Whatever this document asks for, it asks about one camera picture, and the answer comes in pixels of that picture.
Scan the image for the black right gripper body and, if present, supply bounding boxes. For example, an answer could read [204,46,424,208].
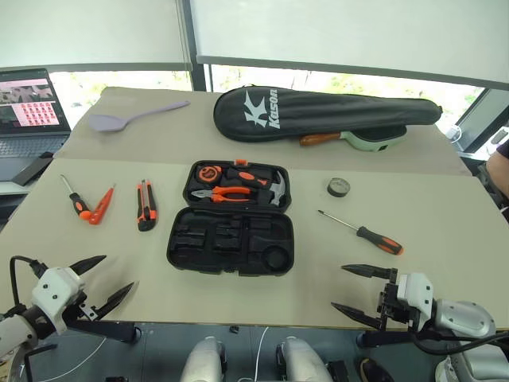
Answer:
[376,267,417,332]

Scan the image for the person in black shirt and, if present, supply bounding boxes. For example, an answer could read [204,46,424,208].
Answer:
[486,138,509,218]

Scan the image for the long black orange Phillips screwdriver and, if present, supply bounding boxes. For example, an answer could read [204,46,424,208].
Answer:
[317,209,405,257]

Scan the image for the open black laptop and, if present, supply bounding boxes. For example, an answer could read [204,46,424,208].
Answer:
[0,68,73,184]

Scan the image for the orange black utility knife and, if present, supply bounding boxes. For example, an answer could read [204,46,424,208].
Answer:
[134,179,159,233]

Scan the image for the silver rounded casing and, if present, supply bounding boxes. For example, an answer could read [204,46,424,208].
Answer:
[180,336,228,382]
[275,336,334,382]

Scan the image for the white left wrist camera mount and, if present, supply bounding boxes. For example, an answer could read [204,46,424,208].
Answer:
[30,267,87,336]

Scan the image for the orange handled pliers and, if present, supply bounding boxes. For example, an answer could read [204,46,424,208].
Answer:
[190,185,252,205]

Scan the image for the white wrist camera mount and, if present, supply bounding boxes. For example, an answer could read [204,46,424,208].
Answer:
[30,267,87,336]
[396,271,437,324]

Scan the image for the green pan with wooden handle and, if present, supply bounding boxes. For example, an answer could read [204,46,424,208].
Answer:
[298,126,409,154]

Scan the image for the claw hammer black orange handle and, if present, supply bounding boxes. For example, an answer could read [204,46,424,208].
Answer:
[227,166,289,208]

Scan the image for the black tool case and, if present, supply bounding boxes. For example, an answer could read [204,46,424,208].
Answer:
[165,158,296,279]

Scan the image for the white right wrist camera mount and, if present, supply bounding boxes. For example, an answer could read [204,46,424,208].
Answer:
[396,271,437,324]

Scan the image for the black Kason racket bag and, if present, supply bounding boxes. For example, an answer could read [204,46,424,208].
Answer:
[212,84,444,143]

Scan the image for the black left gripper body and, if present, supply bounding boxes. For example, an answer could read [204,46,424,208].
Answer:
[61,292,100,325]

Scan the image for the black electrical tape roll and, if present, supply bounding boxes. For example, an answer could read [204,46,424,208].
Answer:
[326,177,352,199]

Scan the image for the small black orange screwdriver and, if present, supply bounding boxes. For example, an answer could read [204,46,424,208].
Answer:
[59,173,91,220]

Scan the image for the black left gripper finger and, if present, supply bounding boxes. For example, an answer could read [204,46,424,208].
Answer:
[93,280,136,322]
[66,255,108,276]

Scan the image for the thin white cable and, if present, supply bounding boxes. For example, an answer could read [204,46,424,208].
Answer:
[253,325,270,382]

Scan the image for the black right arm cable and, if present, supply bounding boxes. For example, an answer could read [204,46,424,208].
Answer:
[412,329,509,357]

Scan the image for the black metal bar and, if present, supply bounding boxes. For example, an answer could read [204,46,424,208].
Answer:
[356,329,423,349]
[64,319,141,345]

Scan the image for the white roller blind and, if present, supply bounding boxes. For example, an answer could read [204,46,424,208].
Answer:
[189,0,509,85]
[0,0,188,69]

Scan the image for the orange black tape measure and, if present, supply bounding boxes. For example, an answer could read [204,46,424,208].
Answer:
[197,165,219,185]

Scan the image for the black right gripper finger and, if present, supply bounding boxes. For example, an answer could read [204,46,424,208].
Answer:
[340,263,393,280]
[330,302,383,330]

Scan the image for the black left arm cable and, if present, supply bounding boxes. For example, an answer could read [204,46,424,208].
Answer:
[8,255,47,315]

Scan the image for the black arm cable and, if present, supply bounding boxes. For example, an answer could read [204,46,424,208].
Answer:
[412,329,509,357]
[8,255,47,315]

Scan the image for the dark window frame post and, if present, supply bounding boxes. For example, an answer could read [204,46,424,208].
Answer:
[173,0,212,93]

